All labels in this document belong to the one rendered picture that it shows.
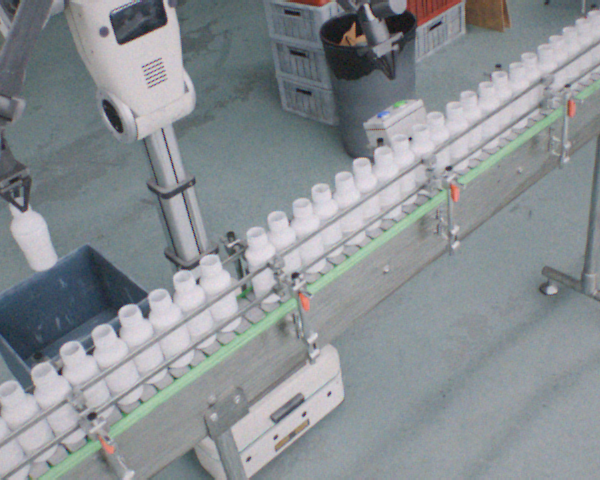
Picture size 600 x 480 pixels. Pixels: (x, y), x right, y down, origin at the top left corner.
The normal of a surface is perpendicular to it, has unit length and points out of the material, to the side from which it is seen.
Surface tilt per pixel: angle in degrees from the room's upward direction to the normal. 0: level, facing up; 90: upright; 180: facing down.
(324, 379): 90
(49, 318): 90
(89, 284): 90
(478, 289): 0
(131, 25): 90
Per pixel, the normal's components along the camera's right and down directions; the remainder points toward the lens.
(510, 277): -0.15, -0.78
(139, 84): 0.65, 0.38
